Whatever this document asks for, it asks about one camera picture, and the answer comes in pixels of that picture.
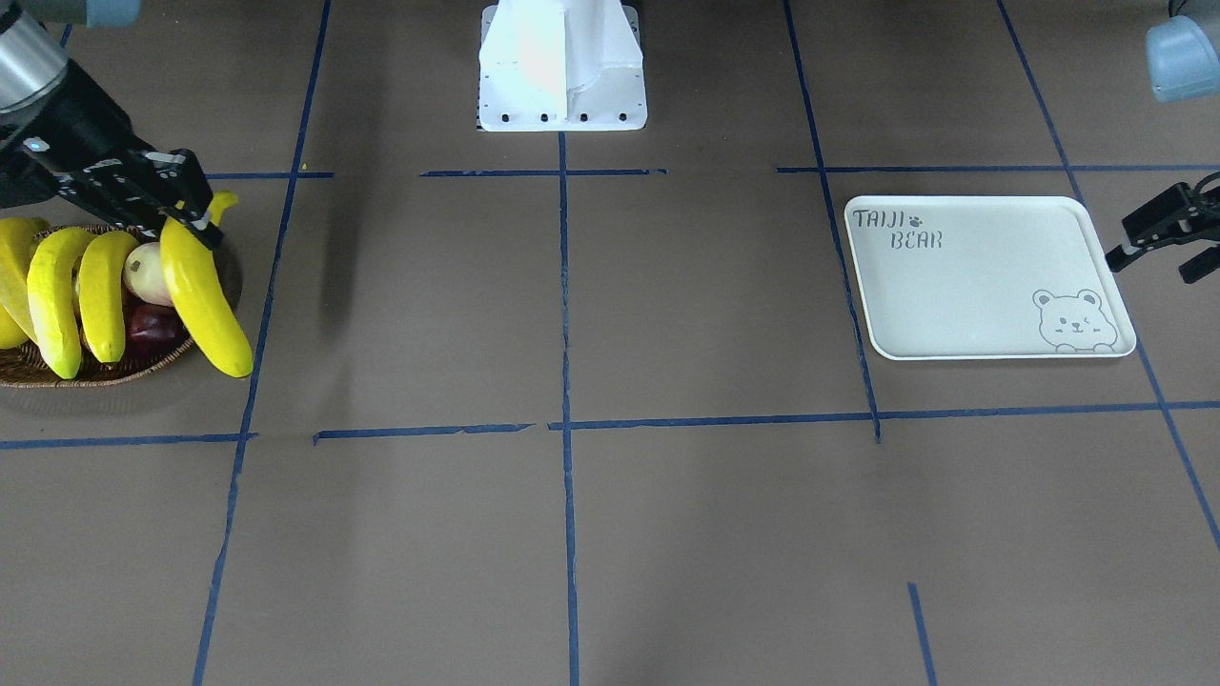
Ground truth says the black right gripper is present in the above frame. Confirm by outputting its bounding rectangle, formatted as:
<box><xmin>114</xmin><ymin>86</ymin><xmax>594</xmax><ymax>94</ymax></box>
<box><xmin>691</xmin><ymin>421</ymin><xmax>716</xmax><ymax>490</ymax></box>
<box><xmin>2</xmin><ymin>70</ymin><xmax>223</xmax><ymax>251</ymax></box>

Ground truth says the yellow banana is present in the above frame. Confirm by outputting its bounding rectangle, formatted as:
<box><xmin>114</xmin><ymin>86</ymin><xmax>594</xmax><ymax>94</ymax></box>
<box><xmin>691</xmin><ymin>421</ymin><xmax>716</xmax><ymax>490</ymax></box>
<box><xmin>1</xmin><ymin>217</ymin><xmax>50</xmax><ymax>341</ymax></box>
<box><xmin>160</xmin><ymin>217</ymin><xmax>254</xmax><ymax>378</ymax></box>
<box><xmin>77</xmin><ymin>231</ymin><xmax>138</xmax><ymax>364</ymax></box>
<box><xmin>28</xmin><ymin>227</ymin><xmax>95</xmax><ymax>378</ymax></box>

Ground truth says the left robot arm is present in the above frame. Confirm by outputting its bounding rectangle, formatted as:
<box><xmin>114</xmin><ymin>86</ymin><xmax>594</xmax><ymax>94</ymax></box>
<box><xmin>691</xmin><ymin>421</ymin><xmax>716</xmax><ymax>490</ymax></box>
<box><xmin>1107</xmin><ymin>1</ymin><xmax>1219</xmax><ymax>284</ymax></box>

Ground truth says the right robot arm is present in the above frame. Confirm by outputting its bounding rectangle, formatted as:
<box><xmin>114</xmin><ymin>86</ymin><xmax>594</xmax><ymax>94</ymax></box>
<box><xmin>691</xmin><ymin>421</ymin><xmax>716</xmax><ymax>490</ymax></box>
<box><xmin>1</xmin><ymin>1</ymin><xmax>223</xmax><ymax>251</ymax></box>

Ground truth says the brown wicker basket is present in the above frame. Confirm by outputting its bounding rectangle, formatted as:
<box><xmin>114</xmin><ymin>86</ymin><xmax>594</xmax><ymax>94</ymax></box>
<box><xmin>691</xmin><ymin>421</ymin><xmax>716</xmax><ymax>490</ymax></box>
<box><xmin>0</xmin><ymin>225</ymin><xmax>242</xmax><ymax>389</ymax></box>

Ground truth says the pink peach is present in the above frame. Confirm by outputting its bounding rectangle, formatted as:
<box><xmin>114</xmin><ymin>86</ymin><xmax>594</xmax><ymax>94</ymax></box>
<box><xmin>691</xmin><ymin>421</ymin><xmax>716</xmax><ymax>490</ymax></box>
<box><xmin>122</xmin><ymin>242</ymin><xmax>173</xmax><ymax>308</ymax></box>

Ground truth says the cream bear tray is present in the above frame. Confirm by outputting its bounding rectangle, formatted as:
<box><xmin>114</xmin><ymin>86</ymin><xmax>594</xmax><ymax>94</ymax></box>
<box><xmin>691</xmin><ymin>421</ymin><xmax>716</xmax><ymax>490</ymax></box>
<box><xmin>843</xmin><ymin>195</ymin><xmax>1138</xmax><ymax>361</ymax></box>

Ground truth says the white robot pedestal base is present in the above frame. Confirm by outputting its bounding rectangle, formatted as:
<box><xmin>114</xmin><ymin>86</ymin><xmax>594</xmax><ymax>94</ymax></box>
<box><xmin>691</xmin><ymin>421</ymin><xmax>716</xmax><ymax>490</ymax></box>
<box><xmin>477</xmin><ymin>1</ymin><xmax>649</xmax><ymax>131</ymax></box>

